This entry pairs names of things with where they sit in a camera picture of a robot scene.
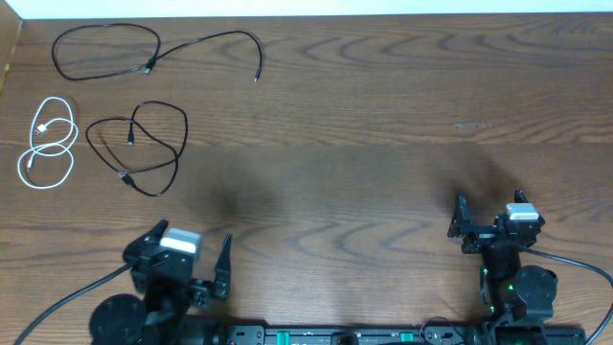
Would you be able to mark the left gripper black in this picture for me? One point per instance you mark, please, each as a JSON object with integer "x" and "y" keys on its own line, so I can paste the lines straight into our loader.
{"x": 204, "y": 291}

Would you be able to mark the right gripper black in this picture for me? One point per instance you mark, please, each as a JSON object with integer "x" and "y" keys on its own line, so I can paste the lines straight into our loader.
{"x": 479, "y": 238}

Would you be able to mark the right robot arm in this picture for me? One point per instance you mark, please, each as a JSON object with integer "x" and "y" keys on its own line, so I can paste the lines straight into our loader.
{"x": 520, "y": 296}

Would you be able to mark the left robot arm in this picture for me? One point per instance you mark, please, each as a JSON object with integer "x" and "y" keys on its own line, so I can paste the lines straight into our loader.
{"x": 123, "y": 319}

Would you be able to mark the cardboard box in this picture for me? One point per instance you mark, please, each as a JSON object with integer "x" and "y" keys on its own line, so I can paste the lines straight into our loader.
{"x": 10, "y": 28}

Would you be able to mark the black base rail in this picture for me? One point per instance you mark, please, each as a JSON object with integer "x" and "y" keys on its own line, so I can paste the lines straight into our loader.
{"x": 429, "y": 333}

